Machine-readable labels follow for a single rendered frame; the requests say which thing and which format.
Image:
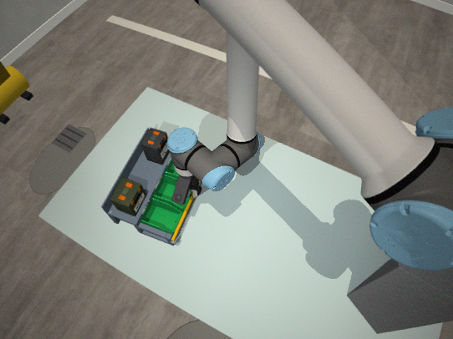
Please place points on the yellow long thin bar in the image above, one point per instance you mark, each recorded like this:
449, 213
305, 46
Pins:
182, 218

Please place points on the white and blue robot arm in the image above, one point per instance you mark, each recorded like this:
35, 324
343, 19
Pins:
406, 179

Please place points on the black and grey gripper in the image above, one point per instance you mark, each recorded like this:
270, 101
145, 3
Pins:
195, 187

